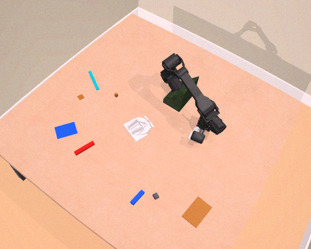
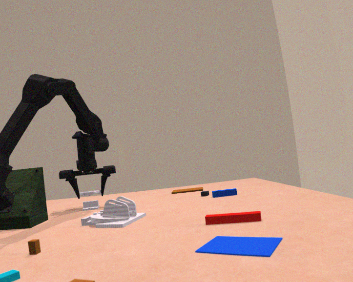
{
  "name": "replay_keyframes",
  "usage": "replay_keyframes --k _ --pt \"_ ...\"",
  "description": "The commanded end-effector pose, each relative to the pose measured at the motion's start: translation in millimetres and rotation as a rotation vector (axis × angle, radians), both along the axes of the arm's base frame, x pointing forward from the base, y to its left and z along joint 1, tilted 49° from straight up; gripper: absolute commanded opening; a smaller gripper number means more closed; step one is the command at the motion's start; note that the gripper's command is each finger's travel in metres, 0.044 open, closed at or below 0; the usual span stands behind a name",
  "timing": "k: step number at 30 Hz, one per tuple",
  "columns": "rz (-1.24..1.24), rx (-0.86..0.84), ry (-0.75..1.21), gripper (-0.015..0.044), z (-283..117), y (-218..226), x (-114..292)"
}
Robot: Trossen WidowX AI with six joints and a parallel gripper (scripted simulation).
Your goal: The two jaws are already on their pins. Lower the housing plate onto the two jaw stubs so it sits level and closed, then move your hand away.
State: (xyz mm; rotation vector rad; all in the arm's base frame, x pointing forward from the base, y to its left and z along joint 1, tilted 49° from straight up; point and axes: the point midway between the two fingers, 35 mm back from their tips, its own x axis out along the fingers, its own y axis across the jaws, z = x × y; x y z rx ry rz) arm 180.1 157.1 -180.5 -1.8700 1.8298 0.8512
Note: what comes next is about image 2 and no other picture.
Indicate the red rectangular bar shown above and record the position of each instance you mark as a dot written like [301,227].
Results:
[253,216]

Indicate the blue flat plate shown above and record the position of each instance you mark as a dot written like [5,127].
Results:
[243,246]

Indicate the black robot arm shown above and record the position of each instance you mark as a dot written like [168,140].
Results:
[38,91]

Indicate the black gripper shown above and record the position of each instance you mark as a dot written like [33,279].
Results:
[86,162]

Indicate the blue rectangular block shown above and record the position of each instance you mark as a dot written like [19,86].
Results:
[224,193]

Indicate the small brown block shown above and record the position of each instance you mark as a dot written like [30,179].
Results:
[34,247]

